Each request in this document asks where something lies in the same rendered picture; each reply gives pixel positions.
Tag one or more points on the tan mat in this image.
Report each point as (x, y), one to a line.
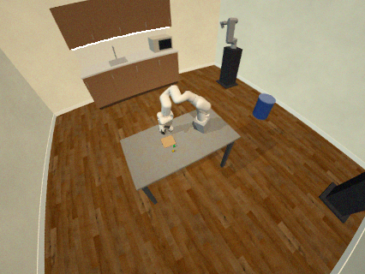
(168, 141)

